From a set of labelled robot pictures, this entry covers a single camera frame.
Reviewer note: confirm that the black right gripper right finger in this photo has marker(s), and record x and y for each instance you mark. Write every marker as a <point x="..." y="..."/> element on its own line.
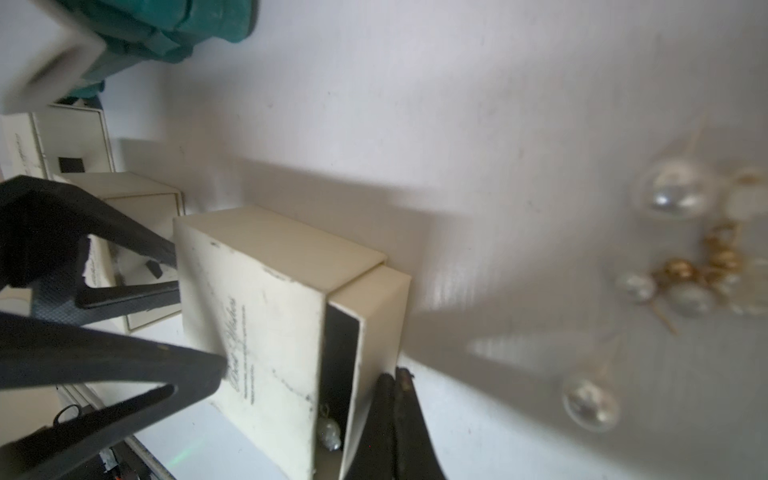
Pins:
<point x="415" y="456"/>

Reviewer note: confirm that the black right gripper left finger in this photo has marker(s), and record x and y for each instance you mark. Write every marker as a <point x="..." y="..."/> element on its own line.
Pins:
<point x="375" y="455"/>

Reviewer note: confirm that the pearl gold cross earrings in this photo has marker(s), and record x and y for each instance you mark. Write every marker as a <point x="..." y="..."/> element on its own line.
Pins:
<point x="328" y="430"/>

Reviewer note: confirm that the cream jewelry box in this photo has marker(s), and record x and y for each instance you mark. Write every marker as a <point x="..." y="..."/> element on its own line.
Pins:
<point x="57" y="139"/>
<point x="130" y="269"/>
<point x="303" y="317"/>

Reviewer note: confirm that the round pearl stud earrings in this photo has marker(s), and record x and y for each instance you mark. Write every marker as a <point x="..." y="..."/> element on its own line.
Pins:
<point x="590" y="393"/>

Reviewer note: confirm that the green plastic tool case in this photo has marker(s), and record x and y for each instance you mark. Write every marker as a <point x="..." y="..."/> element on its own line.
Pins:
<point x="135" y="31"/>

